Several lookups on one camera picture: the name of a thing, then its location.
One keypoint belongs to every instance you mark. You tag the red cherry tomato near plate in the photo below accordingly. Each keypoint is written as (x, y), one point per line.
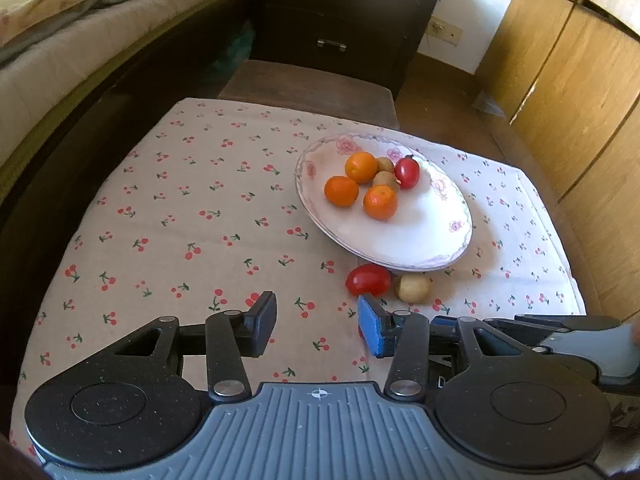
(368, 279)

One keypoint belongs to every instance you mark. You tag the cherry print tablecloth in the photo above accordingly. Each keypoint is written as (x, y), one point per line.
(203, 215)

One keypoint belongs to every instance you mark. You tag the dark wooden drawer cabinet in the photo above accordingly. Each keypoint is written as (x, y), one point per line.
(370, 40)

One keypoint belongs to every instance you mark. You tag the light wooden wardrobe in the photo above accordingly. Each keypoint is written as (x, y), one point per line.
(565, 73)

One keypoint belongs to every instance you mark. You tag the orange mandarin on plate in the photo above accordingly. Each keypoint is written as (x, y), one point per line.
(361, 167)

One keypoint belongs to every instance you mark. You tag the orange mandarin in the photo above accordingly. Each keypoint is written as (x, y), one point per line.
(361, 167)
(380, 202)

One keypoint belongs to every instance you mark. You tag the dark wooden stool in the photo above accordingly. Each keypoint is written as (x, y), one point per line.
(313, 91)

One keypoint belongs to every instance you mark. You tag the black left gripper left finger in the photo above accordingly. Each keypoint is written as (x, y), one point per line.
(225, 338)

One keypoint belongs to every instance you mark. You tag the beige mattress bed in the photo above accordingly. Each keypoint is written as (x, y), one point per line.
(42, 66)

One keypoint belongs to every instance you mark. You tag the small orange kumquat on plate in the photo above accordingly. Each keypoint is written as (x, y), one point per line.
(341, 191)

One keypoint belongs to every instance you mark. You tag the white wall socket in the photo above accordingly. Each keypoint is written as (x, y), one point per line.
(444, 31)

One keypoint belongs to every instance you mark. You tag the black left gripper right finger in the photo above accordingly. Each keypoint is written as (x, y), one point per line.
(421, 350)

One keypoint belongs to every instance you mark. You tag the red cherry tomato on plate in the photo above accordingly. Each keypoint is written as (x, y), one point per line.
(407, 172)

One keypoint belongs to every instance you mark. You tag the white floral plate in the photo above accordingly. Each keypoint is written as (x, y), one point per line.
(431, 229)

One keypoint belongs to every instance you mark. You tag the tan longan on plate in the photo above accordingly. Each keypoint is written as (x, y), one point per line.
(385, 164)

